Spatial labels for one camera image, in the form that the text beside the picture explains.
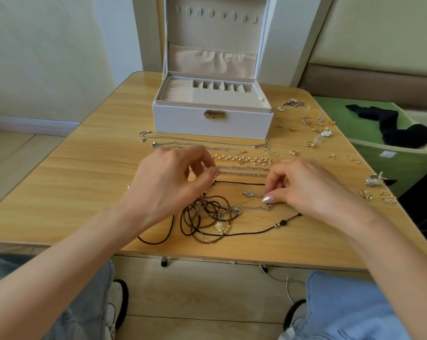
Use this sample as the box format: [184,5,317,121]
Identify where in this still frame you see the person's left hand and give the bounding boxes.
[121,145,220,234]

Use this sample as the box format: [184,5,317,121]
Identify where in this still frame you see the person's right hand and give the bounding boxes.
[262,159,373,234]

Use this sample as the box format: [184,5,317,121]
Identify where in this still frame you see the square pendant cord necklace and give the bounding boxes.
[212,179,303,237]

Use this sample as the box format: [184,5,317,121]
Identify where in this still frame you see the thin silver chain necklace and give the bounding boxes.
[139,131,271,153]

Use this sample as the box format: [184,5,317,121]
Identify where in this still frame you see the tangle of necklaces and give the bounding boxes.
[180,189,274,244]

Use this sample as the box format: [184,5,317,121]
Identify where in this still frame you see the silver link chain necklace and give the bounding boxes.
[215,165,271,179]

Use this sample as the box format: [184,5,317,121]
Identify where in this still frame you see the small earrings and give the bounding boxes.
[276,98,398,204]

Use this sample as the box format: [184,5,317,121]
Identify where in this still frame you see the white jewelry box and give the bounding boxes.
[152,0,275,140]

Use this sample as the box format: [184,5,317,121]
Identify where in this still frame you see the person's left forearm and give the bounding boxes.
[0,209,147,340]

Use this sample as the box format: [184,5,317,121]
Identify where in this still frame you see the person's right forearm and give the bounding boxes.
[351,209,427,340]

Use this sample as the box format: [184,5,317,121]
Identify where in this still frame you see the black cloth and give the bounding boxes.
[345,104,427,149]

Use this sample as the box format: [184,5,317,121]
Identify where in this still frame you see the white cable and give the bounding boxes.
[259,264,306,302]

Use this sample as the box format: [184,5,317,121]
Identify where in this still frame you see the black strap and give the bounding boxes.
[112,279,130,332]

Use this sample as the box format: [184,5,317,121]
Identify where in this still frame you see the beige padded wall panel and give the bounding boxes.
[298,0,427,100]

